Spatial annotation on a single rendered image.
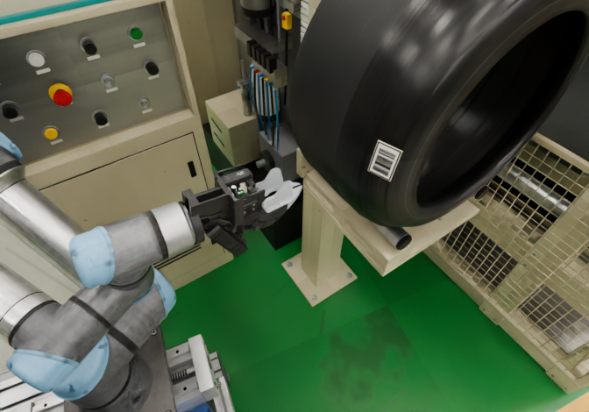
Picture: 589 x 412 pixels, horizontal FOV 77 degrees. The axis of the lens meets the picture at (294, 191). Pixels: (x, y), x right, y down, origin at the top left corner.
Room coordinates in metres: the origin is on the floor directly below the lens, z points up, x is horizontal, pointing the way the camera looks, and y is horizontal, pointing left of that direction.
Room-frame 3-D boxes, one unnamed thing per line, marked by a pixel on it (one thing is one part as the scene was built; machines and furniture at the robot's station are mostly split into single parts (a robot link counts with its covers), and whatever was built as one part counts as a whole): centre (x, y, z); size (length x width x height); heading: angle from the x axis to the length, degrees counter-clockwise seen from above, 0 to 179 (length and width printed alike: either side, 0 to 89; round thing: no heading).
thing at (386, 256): (0.63, -0.16, 0.83); 0.36 x 0.09 x 0.06; 33
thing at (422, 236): (0.70, -0.28, 0.80); 0.37 x 0.36 x 0.02; 123
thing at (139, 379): (0.21, 0.40, 0.77); 0.15 x 0.15 x 0.10
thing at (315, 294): (0.90, -0.12, 0.01); 0.27 x 0.27 x 0.02; 33
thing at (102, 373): (0.22, 0.39, 0.88); 0.13 x 0.12 x 0.14; 151
